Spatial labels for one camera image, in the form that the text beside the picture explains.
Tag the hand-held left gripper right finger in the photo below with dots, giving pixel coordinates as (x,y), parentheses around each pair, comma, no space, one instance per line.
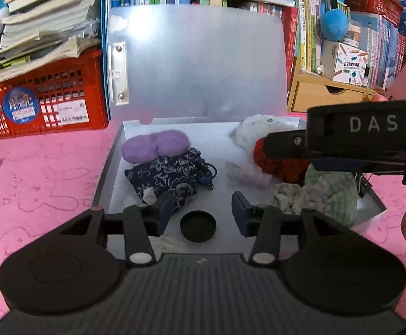
(239,213)

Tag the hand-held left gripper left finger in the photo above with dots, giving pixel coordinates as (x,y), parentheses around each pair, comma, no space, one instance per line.
(165,213)

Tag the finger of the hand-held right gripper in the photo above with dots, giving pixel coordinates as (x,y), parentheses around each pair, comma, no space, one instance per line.
(332,165)
(286,144)

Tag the red knitted item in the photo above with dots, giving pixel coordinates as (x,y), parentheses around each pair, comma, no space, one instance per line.
(283,169)

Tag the green checkered cloth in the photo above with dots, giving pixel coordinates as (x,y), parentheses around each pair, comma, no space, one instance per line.
(332,195)

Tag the dark blue floral pouch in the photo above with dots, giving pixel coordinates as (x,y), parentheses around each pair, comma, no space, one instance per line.
(168,178)

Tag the black round lid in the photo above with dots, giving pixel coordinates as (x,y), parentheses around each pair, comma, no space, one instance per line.
(198,226)

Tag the pale pink fluffy item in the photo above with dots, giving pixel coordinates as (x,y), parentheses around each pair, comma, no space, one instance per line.
(248,176)

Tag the whitish cloth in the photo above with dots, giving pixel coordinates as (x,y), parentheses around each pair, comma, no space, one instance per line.
(288,195)

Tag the purple fluffy ball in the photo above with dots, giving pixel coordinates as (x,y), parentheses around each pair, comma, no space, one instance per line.
(154,144)

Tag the small white cloth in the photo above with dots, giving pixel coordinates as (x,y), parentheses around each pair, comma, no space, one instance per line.
(170,245)

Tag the white fluffy ball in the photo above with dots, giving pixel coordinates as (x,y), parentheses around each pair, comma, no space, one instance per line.
(255,129)

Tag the black binder clip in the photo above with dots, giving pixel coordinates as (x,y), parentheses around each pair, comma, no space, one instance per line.
(363,185)

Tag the wooden drawer organiser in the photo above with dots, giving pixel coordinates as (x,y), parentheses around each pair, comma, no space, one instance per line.
(314,92)

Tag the white pencil-print box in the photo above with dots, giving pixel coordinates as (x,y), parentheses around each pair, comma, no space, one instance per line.
(346,62)

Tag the big blue round plush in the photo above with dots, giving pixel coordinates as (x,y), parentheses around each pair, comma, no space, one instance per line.
(333,24)

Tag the pink printed blanket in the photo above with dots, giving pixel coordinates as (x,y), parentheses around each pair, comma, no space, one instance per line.
(42,181)

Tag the red plastic basket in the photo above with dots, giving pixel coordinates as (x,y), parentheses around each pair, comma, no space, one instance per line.
(373,1)

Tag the red plastic crate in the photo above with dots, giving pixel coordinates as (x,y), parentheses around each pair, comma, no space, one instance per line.
(56,87)

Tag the stack of worn books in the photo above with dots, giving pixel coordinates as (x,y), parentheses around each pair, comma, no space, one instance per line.
(42,24)

